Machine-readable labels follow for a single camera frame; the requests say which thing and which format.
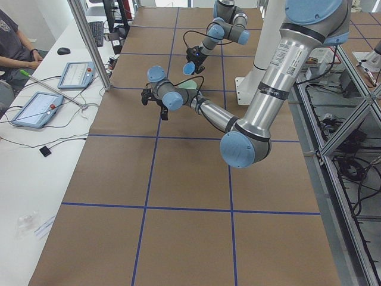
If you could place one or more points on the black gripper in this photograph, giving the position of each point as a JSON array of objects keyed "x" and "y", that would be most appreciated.
[
  {"x": 199, "y": 58},
  {"x": 161, "y": 106}
]

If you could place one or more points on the light blue plastic cup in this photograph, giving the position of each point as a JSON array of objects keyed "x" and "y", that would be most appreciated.
[{"x": 188, "y": 68}]

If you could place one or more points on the light green ceramic bowl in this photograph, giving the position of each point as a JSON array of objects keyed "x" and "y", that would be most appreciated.
[{"x": 189, "y": 84}]

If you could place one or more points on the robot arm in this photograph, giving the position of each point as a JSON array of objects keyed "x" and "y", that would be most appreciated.
[
  {"x": 229, "y": 23},
  {"x": 291, "y": 31}
]

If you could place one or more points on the far teach pendant tablet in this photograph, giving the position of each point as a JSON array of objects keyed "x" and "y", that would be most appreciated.
[{"x": 76, "y": 75}]

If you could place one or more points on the teach pendant tablet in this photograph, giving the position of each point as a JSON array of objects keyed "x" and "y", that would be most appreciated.
[
  {"x": 76, "y": 75},
  {"x": 39, "y": 110}
]

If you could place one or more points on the black keyboard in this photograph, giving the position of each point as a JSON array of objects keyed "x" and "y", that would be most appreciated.
[{"x": 97, "y": 30}]

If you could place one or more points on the black computer mouse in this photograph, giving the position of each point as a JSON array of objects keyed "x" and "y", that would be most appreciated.
[{"x": 63, "y": 51}]

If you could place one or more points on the near teach pendant tablet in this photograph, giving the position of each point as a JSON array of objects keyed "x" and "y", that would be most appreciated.
[{"x": 39, "y": 110}]

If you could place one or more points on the small black square device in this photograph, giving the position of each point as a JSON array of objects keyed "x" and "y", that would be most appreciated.
[{"x": 45, "y": 151}]

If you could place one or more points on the metal rod green tip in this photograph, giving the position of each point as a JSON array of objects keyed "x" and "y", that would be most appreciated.
[{"x": 26, "y": 74}]

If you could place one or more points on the seated person grey shirt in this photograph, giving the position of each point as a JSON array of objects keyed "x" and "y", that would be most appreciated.
[{"x": 17, "y": 53}]

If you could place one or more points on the clear plastic bag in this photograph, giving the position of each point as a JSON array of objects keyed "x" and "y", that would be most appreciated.
[{"x": 27, "y": 223}]

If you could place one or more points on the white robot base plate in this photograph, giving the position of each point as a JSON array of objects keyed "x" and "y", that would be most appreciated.
[{"x": 245, "y": 90}]

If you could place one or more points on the aluminium frame post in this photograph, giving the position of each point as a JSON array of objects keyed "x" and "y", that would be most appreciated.
[{"x": 84, "y": 29}]

